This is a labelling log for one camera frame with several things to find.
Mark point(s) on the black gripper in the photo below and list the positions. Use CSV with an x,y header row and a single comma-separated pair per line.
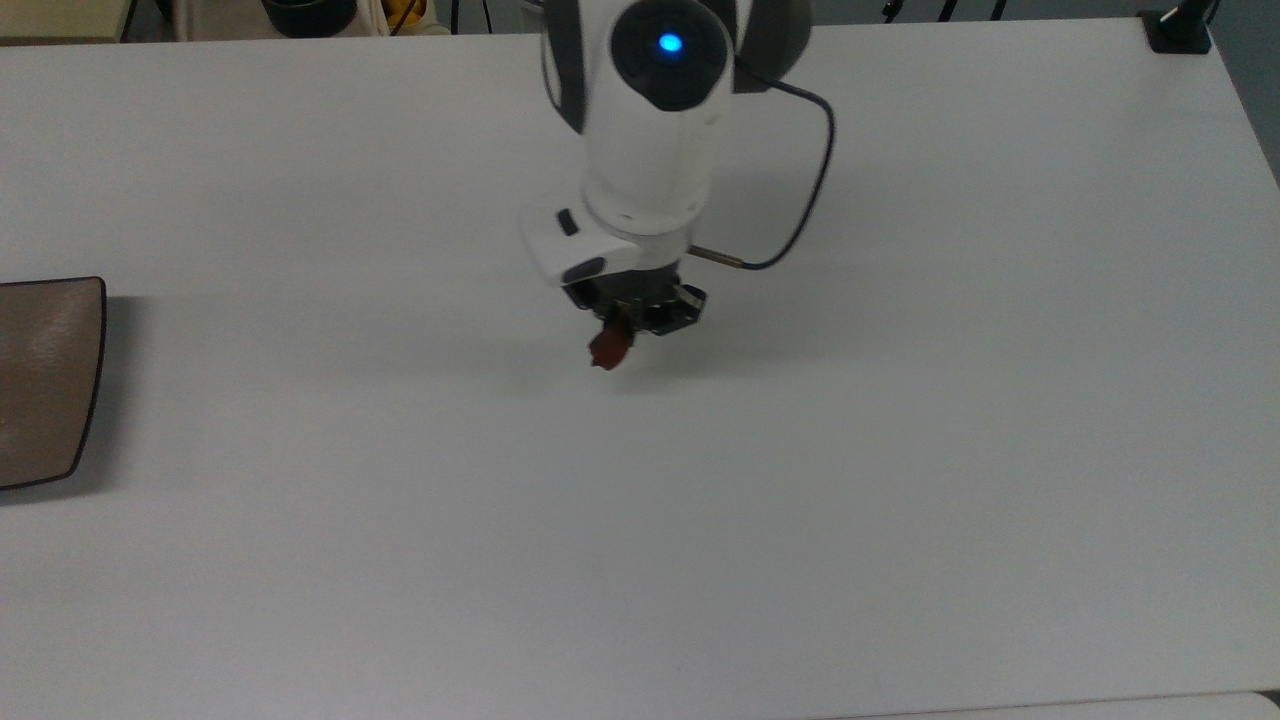
x,y
660,300

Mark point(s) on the small round reddish-brown food item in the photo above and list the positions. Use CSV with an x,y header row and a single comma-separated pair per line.
x,y
608,350

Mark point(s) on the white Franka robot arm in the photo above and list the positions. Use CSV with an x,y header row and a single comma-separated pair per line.
x,y
655,130

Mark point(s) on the black round bowl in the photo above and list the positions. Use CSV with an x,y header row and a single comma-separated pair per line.
x,y
310,15

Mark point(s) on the square brown ceramic plate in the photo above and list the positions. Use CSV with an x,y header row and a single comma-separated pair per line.
x,y
45,385

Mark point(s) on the yellow object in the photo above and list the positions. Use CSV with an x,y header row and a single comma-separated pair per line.
x,y
408,10

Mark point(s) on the beige wooden board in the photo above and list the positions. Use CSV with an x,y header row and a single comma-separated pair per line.
x,y
60,18

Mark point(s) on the black camera stand base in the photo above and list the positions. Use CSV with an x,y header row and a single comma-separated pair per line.
x,y
1178,30

